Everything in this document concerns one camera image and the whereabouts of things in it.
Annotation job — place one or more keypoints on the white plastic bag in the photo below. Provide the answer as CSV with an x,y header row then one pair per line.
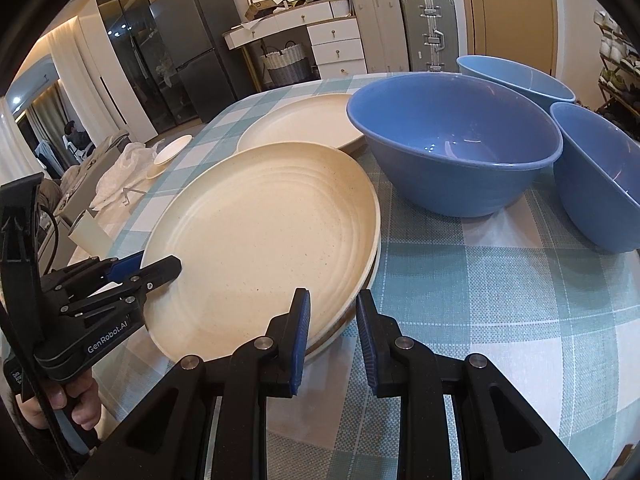
x,y
125,170

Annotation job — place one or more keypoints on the teal checked tablecloth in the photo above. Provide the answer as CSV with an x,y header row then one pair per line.
x,y
475,285

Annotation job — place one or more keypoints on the small white plate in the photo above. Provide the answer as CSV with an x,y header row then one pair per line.
x,y
172,150

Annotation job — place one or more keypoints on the shoe rack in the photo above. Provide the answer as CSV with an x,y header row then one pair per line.
x,y
617,55

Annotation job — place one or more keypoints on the silver suitcase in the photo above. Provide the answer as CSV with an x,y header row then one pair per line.
x,y
430,30

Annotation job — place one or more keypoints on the grey refrigerator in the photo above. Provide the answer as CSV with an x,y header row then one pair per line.
x,y
195,35

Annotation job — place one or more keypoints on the person's left hand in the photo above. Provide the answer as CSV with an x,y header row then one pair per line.
x,y
82,405

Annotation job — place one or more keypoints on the blue bowl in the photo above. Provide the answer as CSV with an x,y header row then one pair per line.
x,y
510,77
450,125
600,180

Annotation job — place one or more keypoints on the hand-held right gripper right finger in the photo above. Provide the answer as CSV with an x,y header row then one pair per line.
x,y
370,350

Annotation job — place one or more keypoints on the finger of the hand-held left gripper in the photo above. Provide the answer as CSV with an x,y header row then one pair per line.
x,y
160,271
125,264

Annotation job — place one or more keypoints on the white vanity desk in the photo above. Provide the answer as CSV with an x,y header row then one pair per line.
x,y
335,40

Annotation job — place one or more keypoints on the beige cardboard piece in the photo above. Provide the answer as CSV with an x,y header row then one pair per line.
x,y
95,237

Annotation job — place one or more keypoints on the dark glass cabinet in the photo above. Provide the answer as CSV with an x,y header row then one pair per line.
x,y
125,60

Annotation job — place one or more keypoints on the beige suitcase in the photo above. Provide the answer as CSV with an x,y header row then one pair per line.
x,y
377,30

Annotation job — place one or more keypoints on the woven basket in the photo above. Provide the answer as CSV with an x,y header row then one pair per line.
x,y
284,65

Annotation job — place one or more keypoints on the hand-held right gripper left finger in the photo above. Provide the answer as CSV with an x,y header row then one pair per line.
x,y
299,345

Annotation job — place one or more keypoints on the flat cardboard box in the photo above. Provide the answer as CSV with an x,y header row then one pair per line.
x,y
260,10

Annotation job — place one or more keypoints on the wooden door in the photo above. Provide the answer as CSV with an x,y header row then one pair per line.
x,y
510,15

